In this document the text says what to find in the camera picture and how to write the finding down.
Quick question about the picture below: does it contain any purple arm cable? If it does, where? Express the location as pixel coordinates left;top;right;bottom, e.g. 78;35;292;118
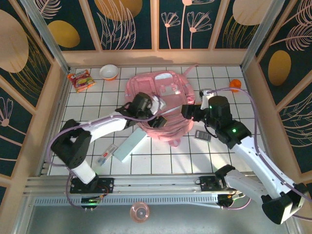
47;96;163;211
206;87;312;220

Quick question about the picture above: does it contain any pink plastic cup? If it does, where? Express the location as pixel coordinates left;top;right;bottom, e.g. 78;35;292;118
129;201;150;223

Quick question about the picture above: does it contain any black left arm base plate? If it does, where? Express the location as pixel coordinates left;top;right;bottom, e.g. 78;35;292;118
70;177;115;195

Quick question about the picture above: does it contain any orange snack packet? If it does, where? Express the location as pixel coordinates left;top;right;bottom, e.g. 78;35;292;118
67;69;97;94

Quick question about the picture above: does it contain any white and orange bowl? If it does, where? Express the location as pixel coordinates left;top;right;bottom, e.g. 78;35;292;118
99;64;119;81

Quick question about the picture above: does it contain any aluminium mounting rail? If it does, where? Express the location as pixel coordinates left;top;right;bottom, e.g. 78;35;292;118
24;172;288;195

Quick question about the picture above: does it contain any small circuit board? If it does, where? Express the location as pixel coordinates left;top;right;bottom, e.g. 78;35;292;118
217;194;244;208
81;197;101;205

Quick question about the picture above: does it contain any pink backpack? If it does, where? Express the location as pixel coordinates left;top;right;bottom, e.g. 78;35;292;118
124;64;199;148

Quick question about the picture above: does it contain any clear pencil case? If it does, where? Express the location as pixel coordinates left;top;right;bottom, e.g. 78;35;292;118
97;143;119;166

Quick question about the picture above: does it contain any aluminium corner post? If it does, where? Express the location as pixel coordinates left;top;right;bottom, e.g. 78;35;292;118
20;0;71;74
240;0;281;70

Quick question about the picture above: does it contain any orange tangerine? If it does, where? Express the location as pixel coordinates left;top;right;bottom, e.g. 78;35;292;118
229;78;242;93

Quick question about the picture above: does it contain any light blue book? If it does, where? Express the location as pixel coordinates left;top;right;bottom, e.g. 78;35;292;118
113;128;147;163

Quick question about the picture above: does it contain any perforated metal cable tray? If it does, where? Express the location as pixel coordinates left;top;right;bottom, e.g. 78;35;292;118
34;195;220;208

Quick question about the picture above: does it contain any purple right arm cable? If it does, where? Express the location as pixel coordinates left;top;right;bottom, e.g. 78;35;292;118
206;87;312;220

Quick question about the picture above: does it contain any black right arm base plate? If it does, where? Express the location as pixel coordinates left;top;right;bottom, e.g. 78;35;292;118
199;175;228;192

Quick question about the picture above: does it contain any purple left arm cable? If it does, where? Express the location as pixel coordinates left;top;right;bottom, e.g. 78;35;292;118
47;96;163;211

